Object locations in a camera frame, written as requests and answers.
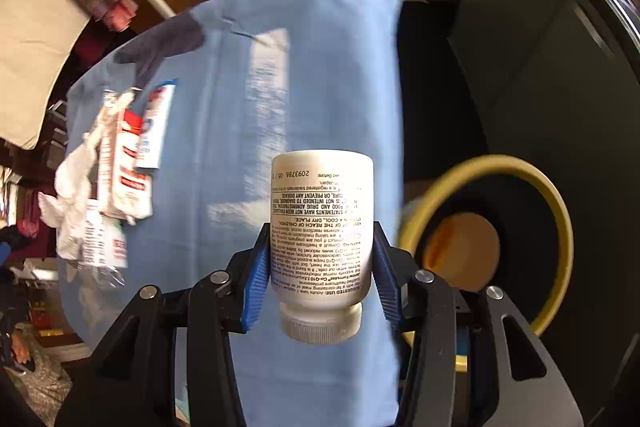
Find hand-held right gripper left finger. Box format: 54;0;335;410
55;223;273;427

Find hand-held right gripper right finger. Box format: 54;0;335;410
372;222;586;427

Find white pill bottle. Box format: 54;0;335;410
270;151;375;345

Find red and white toothpaste box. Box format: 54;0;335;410
97;109;153;220

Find yellow-rimmed black bin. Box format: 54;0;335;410
397;154;575;370

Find toothpaste tube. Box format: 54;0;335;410
136;79;178;170

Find brown round disc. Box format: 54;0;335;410
422;213;501;293

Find light blue star blanket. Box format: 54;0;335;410
59;0;408;427

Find clear plastic wrapper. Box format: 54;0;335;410
75;199;128;290

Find crumpled white plastic wrapper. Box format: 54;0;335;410
39;87;141;258

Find dark cabinet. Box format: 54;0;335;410
447;0;638;208

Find white hanging cloth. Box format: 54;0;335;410
0;0;91;150

